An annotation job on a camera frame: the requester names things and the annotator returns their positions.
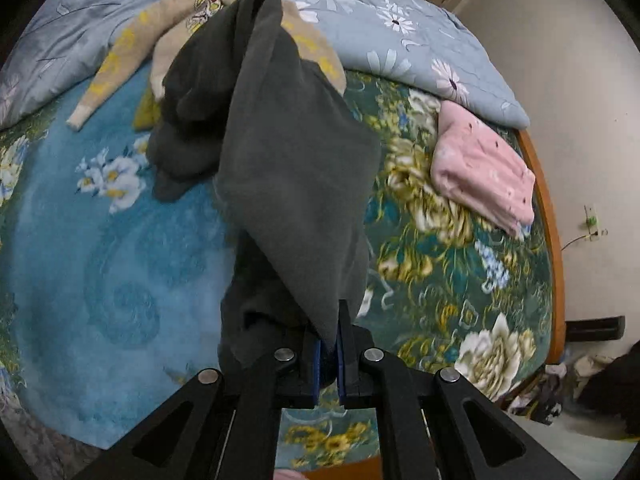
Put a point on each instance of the teal floral bed blanket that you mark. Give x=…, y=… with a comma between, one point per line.
x=110, y=298

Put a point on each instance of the mustard yellow garment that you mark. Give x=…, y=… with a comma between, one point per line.
x=147, y=113

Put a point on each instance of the orange wooden bed frame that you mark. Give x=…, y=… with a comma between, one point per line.
x=547, y=214

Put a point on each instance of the beige sweater with yellow letters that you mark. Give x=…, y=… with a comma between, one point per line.
x=163, y=28

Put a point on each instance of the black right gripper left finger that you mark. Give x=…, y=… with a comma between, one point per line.
x=215, y=426

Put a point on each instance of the pile of clothes on floor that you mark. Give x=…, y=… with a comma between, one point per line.
x=591, y=385

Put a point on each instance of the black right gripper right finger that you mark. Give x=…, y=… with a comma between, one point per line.
x=433, y=426

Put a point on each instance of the light blue floral quilt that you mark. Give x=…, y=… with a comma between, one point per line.
x=407, y=41

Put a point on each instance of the folded pink garment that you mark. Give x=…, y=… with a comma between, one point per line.
x=473, y=166

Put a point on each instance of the dark grey fleece pants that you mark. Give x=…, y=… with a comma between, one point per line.
x=293, y=170

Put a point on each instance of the wall socket with green plug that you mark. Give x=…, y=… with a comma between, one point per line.
x=592, y=228

